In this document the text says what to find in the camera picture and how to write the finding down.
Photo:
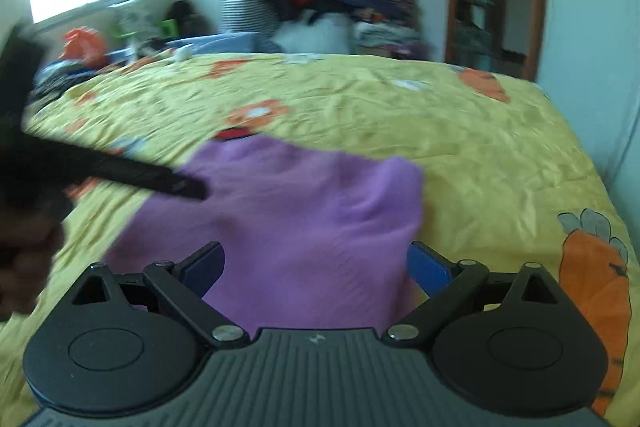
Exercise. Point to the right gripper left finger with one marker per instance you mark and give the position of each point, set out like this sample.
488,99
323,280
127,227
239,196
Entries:
179,289

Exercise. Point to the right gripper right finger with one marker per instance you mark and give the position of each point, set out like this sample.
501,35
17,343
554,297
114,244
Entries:
450,288

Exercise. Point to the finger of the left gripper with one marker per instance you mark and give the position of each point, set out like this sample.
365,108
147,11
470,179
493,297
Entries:
70,164

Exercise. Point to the purple sweater red collar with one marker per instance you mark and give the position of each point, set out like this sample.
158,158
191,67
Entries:
313,239

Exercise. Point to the dark patterned clothes heap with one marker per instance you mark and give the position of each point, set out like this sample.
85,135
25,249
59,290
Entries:
59,76

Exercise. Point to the yellow floral bed sheet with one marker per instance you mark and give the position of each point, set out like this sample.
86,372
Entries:
495,172

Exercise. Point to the orange plastic bag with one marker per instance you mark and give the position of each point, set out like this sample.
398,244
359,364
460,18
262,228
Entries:
85,44

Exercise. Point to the patterned white pillow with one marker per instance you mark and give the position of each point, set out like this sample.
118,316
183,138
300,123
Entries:
132,19

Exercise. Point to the blue quilted blanket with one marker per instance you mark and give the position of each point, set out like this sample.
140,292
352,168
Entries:
244,42

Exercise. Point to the checkered houndstooth bag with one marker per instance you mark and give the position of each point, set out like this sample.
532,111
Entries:
248,15

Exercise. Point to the white plastic bag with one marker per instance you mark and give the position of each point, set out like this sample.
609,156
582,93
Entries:
330,34

